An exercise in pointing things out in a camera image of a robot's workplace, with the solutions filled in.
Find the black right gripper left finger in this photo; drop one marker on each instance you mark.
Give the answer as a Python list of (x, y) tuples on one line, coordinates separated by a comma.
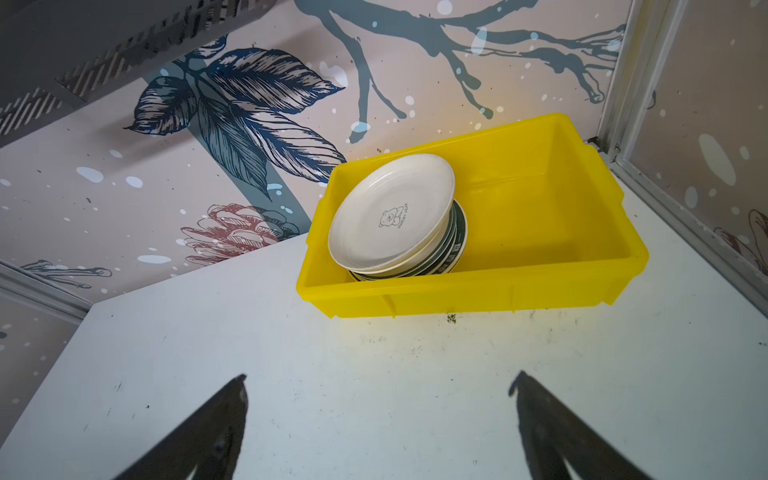
[(205, 446)]

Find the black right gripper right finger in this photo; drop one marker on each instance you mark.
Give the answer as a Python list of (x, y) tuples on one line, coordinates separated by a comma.
[(557, 443)]

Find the plate green rim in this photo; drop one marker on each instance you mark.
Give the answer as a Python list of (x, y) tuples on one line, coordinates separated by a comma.
[(442, 260)]

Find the yellow plastic bin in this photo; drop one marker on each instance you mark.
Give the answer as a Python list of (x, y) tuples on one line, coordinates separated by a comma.
[(546, 229)]

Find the cream bear print plate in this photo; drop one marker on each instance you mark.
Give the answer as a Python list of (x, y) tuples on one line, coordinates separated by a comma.
[(395, 217)]

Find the aluminium frame post left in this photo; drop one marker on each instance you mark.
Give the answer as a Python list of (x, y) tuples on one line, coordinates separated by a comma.
[(32, 291)]

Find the aluminium frame post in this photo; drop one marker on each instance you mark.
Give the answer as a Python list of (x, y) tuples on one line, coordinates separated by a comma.
[(32, 291), (650, 32)]

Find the aluminium frame post right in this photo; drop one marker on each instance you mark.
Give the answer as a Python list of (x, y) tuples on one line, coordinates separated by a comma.
[(650, 32)]

